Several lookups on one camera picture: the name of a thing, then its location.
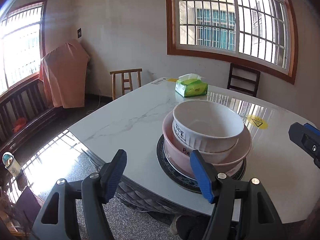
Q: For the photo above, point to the large pink bowl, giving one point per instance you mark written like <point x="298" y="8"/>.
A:
<point x="228" y="162"/>

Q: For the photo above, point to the orange cloth covered furniture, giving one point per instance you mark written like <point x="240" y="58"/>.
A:
<point x="63" y="73"/>

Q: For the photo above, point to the yellow hot warning sticker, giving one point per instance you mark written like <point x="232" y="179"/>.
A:
<point x="257" y="122"/>

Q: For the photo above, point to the white bowl blue cartoon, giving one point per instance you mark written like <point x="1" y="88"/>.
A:
<point x="206" y="126"/>

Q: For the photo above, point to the white bowl rabbit pink band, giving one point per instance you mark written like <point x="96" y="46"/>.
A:
<point x="200" y="152"/>

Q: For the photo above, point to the dark wooden bench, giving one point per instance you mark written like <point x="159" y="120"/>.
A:
<point x="24" y="112"/>

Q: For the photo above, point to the window with wooden frame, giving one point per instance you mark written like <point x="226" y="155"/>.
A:
<point x="259" y="34"/>

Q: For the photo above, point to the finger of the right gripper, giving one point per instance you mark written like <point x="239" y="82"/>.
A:
<point x="311" y="145"/>
<point x="311" y="130"/>

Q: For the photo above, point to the light wooden chair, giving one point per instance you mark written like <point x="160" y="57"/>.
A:
<point x="126" y="80"/>

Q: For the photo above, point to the dark wooden chair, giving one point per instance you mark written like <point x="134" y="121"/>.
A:
<point x="253" y="82"/>

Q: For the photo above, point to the green tissue pack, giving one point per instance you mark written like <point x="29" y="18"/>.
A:
<point x="189" y="85"/>

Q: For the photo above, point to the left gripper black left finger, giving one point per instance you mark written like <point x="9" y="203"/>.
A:
<point x="111" y="174"/>

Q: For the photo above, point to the water bottle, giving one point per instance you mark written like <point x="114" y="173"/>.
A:
<point x="11" y="164"/>

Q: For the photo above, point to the side window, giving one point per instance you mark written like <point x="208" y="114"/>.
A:
<point x="22" y="43"/>

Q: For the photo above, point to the black wall switch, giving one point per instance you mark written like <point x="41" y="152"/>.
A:
<point x="79" y="33"/>

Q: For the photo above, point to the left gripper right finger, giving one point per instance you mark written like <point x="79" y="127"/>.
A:
<point x="206" y="176"/>

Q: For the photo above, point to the large blue floral plate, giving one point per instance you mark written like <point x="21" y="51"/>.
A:
<point x="184" y="180"/>

